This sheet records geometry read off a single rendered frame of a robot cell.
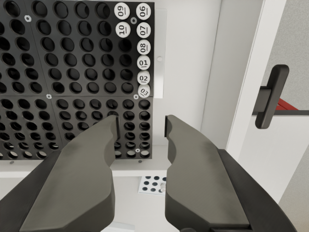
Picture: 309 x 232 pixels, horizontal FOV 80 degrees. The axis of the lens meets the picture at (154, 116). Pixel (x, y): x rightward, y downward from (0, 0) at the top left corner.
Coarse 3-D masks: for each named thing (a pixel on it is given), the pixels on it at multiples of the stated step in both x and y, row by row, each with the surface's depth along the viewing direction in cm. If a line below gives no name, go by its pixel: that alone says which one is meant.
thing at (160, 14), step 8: (160, 16) 21; (160, 24) 22; (160, 32) 22; (160, 40) 22; (160, 48) 23; (160, 56) 23; (160, 64) 24; (160, 72) 24; (160, 80) 25; (160, 88) 25; (160, 96) 26
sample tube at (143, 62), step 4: (140, 56) 18; (144, 56) 17; (140, 60) 17; (144, 60) 17; (148, 60) 17; (140, 64) 17; (144, 64) 17; (148, 64) 17; (140, 68) 18; (144, 68) 18
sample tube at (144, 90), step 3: (141, 84) 19; (147, 84) 19; (138, 87) 19; (141, 87) 18; (144, 87) 18; (147, 87) 19; (138, 90) 19; (141, 90) 19; (144, 90) 19; (147, 90) 19; (138, 93) 19; (141, 93) 19; (144, 93) 19; (147, 93) 19; (141, 96) 19; (144, 96) 19; (147, 96) 19
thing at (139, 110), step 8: (136, 8) 16; (152, 8) 16; (136, 16) 16; (152, 16) 17; (136, 24) 17; (152, 24) 17; (136, 32) 17; (152, 32) 17; (136, 40) 17; (152, 40) 18; (136, 48) 18; (152, 48) 18; (136, 56) 18; (152, 56) 18; (136, 64) 19; (152, 64) 19; (136, 72) 19; (152, 72) 19; (136, 80) 19; (152, 80) 19; (136, 88) 20; (152, 88) 20; (136, 104) 21; (152, 104) 21; (152, 112) 21; (144, 120) 22; (152, 120) 22; (144, 128) 23; (152, 128) 22; (152, 136) 23
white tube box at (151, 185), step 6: (138, 180) 45; (144, 180) 41; (150, 180) 41; (156, 180) 41; (162, 180) 41; (138, 186) 43; (144, 186) 42; (150, 186) 42; (156, 186) 42; (138, 192) 42; (144, 192) 43; (150, 192) 43; (156, 192) 43; (162, 192) 43
